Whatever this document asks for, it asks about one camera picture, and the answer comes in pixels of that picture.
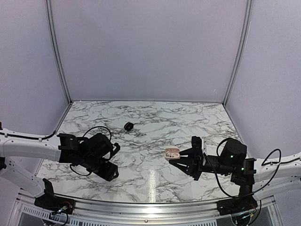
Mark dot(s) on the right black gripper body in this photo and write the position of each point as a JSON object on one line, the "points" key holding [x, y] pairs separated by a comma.
{"points": [[198, 167]]}

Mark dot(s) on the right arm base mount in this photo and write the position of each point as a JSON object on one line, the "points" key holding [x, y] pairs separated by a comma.
{"points": [[242, 208]]}

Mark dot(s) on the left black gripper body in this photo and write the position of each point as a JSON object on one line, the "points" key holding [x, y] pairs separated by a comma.
{"points": [[106, 174]]}

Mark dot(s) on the black earbud charging case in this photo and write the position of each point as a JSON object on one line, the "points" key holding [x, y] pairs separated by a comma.
{"points": [[128, 126]]}

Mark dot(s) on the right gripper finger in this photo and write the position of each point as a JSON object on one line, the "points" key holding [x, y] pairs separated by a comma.
{"points": [[190, 153], [185, 166]]}

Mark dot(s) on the white earbud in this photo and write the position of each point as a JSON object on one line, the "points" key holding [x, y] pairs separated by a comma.
{"points": [[172, 155]]}

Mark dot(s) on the aluminium front rail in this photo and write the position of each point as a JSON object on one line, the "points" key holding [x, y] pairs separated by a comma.
{"points": [[99, 213]]}

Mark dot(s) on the white earbud charging case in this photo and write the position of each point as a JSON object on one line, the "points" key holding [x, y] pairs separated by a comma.
{"points": [[172, 149]]}

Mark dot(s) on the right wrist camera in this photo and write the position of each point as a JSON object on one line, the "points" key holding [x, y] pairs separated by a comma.
{"points": [[198, 145]]}

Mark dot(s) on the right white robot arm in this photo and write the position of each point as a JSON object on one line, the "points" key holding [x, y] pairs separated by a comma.
{"points": [[258, 178]]}

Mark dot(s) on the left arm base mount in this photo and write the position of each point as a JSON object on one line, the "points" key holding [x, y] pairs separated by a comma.
{"points": [[58, 205]]}

